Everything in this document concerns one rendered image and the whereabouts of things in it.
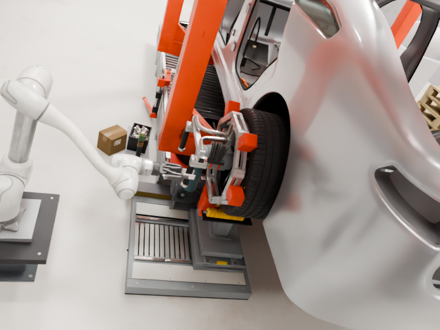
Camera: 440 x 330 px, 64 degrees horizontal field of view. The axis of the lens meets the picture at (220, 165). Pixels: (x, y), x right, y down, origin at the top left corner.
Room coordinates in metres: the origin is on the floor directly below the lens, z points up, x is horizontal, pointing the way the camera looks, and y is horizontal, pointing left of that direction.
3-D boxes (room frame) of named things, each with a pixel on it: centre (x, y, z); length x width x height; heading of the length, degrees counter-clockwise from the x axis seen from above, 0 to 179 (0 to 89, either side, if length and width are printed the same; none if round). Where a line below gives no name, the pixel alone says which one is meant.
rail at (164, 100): (3.33, 0.83, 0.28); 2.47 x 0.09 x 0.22; 21
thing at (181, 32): (4.07, 0.80, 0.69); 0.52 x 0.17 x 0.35; 111
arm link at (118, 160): (1.39, 0.45, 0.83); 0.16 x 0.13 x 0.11; 111
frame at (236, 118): (1.77, -0.02, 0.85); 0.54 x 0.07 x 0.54; 21
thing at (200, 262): (1.83, -0.17, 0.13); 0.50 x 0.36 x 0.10; 21
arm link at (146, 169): (1.44, 0.36, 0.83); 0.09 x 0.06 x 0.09; 21
